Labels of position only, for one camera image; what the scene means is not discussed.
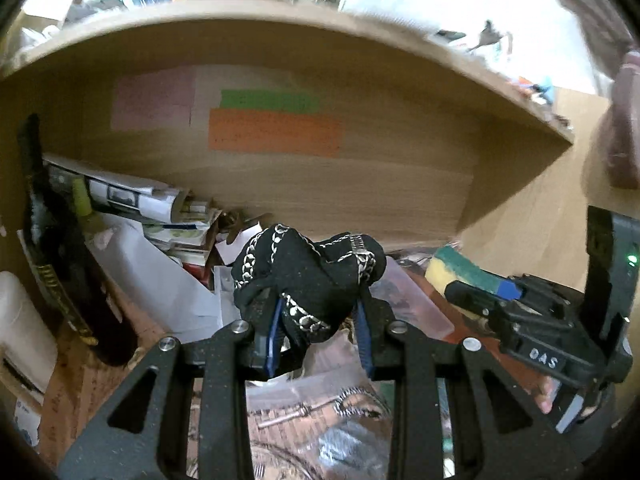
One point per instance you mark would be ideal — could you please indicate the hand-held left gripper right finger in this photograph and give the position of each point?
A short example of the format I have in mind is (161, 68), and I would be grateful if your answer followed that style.
(365, 347)

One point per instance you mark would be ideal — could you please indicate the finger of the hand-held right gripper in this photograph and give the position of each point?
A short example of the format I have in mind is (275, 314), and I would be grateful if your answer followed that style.
(475, 297)

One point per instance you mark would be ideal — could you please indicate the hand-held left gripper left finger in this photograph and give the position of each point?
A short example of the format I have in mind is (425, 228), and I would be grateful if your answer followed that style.
(269, 345)

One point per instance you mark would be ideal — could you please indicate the person's right hand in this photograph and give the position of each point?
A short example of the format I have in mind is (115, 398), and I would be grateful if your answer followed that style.
(543, 396)

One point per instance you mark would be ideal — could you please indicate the yellow green sponge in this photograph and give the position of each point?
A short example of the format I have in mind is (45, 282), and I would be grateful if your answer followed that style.
(457, 265)

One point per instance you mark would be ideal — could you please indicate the white paper sheet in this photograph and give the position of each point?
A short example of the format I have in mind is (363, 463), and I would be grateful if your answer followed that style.
(150, 280)

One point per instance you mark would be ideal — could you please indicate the stack of printed papers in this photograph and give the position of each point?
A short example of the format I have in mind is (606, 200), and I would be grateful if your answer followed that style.
(145, 210)

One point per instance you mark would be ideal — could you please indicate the orange sticky note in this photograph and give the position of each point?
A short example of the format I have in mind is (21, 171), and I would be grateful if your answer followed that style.
(275, 130)

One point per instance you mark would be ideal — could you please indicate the dark glass bottle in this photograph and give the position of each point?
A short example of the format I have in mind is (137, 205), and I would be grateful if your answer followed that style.
(65, 270)

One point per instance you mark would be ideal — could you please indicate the wooden shelf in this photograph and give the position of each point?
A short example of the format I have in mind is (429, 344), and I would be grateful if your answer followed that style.
(300, 110)

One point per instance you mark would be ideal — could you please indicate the yellow green marker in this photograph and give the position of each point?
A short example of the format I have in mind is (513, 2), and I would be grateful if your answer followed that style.
(81, 200)

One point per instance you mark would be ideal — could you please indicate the green sticky note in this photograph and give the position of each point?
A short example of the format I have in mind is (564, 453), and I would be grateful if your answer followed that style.
(270, 100)

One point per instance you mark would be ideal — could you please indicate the white paper roll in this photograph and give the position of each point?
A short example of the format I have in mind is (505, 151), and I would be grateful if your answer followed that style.
(22, 330)

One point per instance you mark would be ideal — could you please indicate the cardboard box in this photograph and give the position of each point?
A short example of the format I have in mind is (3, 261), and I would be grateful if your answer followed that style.
(20, 410)

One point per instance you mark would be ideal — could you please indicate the pink sticky note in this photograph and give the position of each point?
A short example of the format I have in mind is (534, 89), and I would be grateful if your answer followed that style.
(152, 100)

